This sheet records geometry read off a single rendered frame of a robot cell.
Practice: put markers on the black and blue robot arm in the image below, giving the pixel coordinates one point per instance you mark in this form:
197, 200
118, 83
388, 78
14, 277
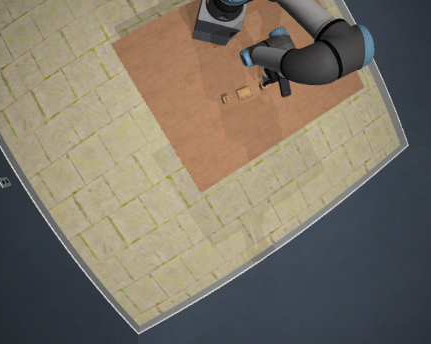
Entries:
343, 48

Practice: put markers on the tan shallow rectangular tray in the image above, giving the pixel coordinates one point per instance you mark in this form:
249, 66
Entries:
244, 92

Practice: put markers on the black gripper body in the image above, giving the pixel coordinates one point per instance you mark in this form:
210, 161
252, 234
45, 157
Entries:
272, 75

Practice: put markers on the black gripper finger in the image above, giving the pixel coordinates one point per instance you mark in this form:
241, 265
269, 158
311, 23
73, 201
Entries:
265, 79

